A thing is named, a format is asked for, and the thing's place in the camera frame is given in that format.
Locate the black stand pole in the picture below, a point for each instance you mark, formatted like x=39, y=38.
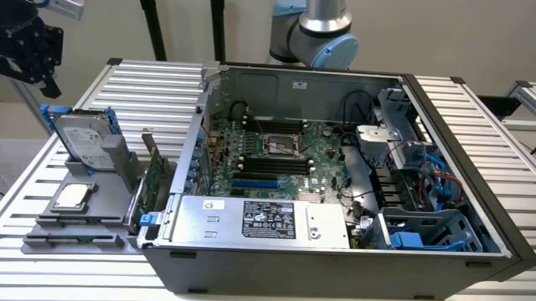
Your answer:
x=153, y=28
x=218, y=28

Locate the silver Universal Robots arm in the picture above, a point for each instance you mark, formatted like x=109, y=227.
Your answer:
x=323, y=19

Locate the silver power supply unit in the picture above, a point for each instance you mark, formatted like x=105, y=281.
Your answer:
x=260, y=219

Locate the blue case latch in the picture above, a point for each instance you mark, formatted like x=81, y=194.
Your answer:
x=150, y=219

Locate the CPU socket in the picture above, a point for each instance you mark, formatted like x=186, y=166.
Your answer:
x=281, y=145

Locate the green graphics card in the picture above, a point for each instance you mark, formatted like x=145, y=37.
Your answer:
x=153, y=175

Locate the grey disk bay blue clips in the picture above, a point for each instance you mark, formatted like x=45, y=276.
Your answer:
x=423, y=225

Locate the aluminium slat side table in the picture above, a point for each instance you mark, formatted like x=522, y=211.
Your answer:
x=522, y=100

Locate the round coin battery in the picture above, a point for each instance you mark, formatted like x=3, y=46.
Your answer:
x=328, y=132

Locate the open black PC case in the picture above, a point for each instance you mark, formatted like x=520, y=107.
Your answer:
x=319, y=269

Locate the green RAM stick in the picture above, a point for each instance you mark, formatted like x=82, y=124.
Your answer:
x=69, y=240

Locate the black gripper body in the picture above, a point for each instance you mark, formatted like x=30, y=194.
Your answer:
x=24, y=40

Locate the green motherboard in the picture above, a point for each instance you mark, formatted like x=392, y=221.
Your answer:
x=289, y=185

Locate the hard disk in blue caddy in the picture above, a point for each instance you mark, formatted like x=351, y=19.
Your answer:
x=82, y=138

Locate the black RAM slot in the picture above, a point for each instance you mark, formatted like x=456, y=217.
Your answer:
x=274, y=120
x=273, y=131
x=277, y=166
x=278, y=159
x=276, y=170
x=277, y=163
x=273, y=127

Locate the grey parts rack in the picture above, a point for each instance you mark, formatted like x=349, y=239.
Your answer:
x=107, y=188

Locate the metal drive cage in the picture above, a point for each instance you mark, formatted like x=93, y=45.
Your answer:
x=392, y=131

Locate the silver CPU chip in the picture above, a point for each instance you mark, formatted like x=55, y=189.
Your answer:
x=74, y=196

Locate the black expansion slot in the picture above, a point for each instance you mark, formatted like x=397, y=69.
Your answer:
x=256, y=176

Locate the blue expansion slot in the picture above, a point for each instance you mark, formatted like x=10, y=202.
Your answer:
x=254, y=184

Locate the gold chipset heatsink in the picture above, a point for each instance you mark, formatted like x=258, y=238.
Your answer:
x=313, y=198

